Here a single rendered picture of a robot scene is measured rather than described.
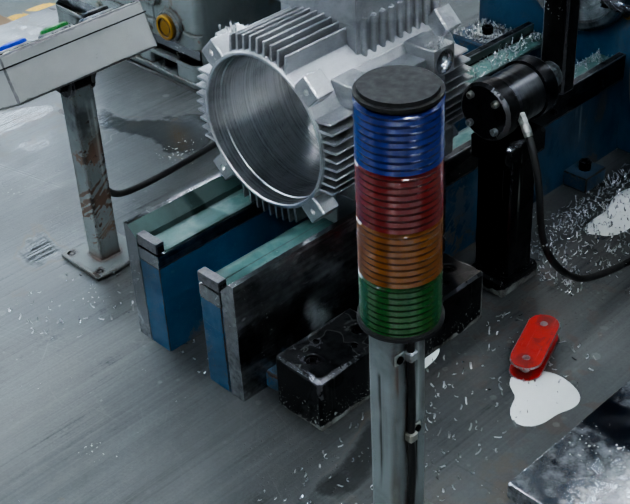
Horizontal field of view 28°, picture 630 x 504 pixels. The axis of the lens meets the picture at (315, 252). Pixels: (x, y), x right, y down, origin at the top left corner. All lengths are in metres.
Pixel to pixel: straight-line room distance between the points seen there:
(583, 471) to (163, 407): 0.43
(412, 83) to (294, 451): 0.44
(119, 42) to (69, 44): 0.06
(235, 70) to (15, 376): 0.37
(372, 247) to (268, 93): 0.46
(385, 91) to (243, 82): 0.46
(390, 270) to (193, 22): 0.89
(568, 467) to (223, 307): 0.36
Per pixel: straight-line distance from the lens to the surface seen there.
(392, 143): 0.80
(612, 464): 0.97
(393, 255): 0.85
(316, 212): 1.17
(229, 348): 1.17
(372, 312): 0.89
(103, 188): 1.36
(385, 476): 1.00
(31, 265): 1.42
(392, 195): 0.82
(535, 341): 1.23
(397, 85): 0.81
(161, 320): 1.25
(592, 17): 1.53
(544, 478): 0.95
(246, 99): 1.26
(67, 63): 1.26
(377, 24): 1.18
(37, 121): 1.71
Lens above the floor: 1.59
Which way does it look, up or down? 35 degrees down
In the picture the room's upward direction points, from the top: 3 degrees counter-clockwise
